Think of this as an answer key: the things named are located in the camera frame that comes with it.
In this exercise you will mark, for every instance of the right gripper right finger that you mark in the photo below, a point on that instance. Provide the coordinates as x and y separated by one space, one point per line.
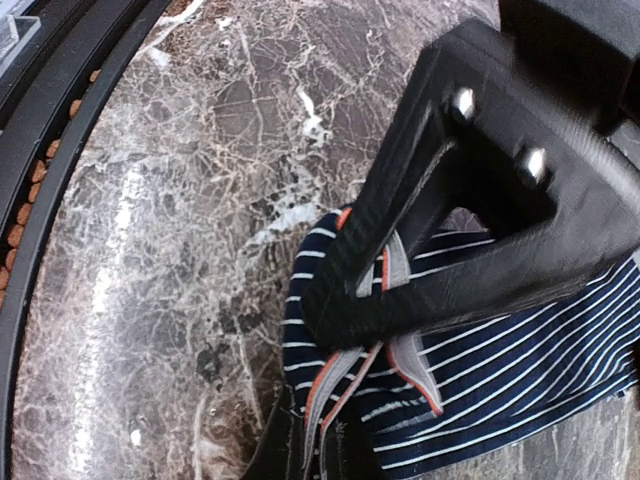
349 454

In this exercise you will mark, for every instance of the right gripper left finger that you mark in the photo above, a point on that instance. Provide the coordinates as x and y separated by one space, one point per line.
279 454

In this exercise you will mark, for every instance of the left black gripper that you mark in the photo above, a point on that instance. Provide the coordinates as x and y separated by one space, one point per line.
554 139

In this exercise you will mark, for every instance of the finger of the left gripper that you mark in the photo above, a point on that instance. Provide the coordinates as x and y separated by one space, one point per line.
545 264
417 132

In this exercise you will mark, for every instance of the navy striped underwear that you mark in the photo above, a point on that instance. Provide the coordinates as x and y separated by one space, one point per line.
436 399

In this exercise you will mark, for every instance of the black front rail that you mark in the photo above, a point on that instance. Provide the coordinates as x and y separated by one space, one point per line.
69 61

